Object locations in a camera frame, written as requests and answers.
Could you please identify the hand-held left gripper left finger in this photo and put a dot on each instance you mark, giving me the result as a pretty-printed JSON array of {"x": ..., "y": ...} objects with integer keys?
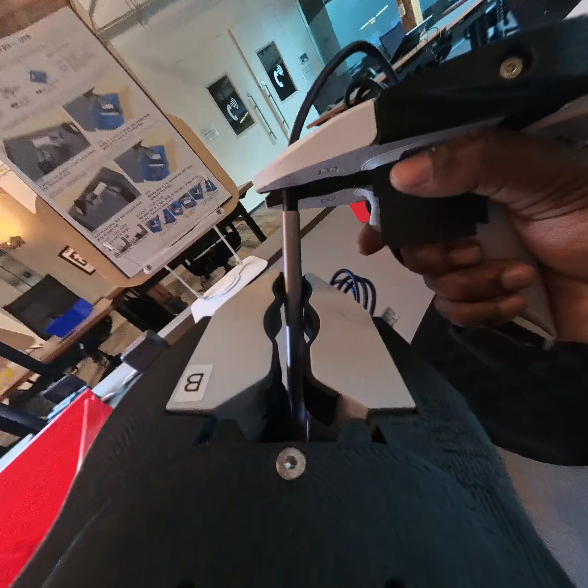
[{"x": 229, "y": 353}]

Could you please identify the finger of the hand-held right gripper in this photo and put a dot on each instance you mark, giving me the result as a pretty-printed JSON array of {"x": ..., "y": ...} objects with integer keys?
[
  {"x": 321, "y": 200},
  {"x": 321, "y": 156}
]

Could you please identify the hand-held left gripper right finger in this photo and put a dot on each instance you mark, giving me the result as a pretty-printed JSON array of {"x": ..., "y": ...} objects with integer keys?
[{"x": 353, "y": 353}]

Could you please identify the red plastic bin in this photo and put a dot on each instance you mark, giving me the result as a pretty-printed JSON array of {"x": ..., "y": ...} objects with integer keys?
[
  {"x": 36, "y": 482},
  {"x": 360, "y": 213}
]

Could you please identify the person's right hand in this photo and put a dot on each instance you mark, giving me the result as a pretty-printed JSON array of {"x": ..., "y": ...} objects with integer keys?
[{"x": 542, "y": 193}]

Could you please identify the black phone icon sign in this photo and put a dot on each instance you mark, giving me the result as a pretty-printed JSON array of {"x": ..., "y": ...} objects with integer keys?
[
  {"x": 232, "y": 108},
  {"x": 278, "y": 73}
]

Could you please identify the plywood poster board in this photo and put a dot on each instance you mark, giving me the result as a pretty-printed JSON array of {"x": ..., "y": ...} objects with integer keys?
[{"x": 219, "y": 167}]

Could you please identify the blue plastic bin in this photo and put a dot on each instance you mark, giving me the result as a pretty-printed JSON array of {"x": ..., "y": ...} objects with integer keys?
[{"x": 69, "y": 319}]

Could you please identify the fiducial tag sign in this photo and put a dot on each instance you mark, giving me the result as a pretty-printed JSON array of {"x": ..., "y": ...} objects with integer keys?
[{"x": 76, "y": 259}]

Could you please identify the instruction poster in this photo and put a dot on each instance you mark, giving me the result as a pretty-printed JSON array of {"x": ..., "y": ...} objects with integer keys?
[{"x": 92, "y": 138}]

